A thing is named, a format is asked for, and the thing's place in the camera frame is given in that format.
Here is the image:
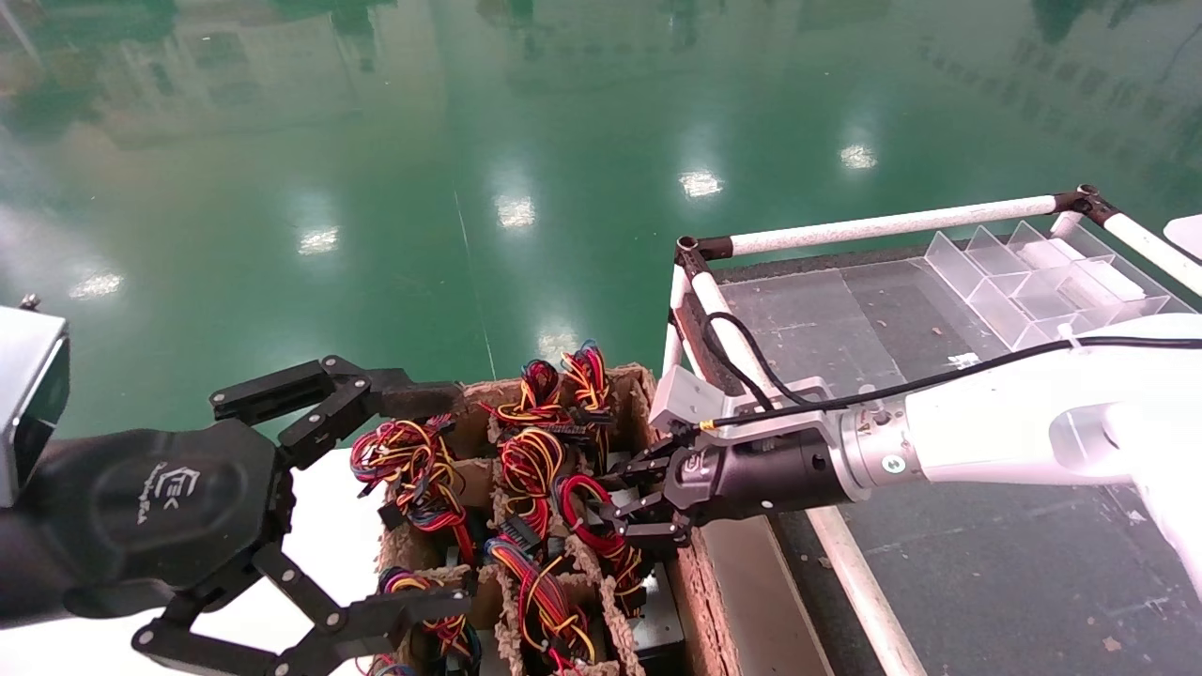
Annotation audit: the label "brown cardboard divider box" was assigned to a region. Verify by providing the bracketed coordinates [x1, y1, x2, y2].
[371, 363, 743, 676]

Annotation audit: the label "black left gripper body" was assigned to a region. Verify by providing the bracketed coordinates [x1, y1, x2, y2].
[0, 420, 294, 628]

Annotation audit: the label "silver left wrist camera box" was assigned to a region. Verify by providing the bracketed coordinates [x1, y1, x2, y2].
[0, 305, 72, 508]

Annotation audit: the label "silver power supply colourful wires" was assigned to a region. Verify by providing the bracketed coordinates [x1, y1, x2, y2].
[554, 474, 688, 658]

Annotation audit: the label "clear acrylic divided tray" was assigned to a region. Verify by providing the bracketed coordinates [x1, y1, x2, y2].
[718, 221, 1198, 400]

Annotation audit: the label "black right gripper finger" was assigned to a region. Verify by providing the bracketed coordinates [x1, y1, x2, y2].
[592, 493, 696, 552]
[601, 441, 684, 494]

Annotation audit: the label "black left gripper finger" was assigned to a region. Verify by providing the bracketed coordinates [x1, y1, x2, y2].
[208, 355, 466, 470]
[131, 546, 475, 676]

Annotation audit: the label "white pipe table frame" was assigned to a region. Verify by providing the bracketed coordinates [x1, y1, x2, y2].
[662, 185, 1202, 676]

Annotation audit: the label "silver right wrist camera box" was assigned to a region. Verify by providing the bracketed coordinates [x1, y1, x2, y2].
[648, 364, 837, 442]

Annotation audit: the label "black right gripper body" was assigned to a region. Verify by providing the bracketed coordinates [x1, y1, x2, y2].
[662, 427, 857, 524]

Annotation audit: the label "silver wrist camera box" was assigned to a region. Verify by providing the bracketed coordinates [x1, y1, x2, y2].
[648, 364, 837, 442]
[0, 305, 72, 508]

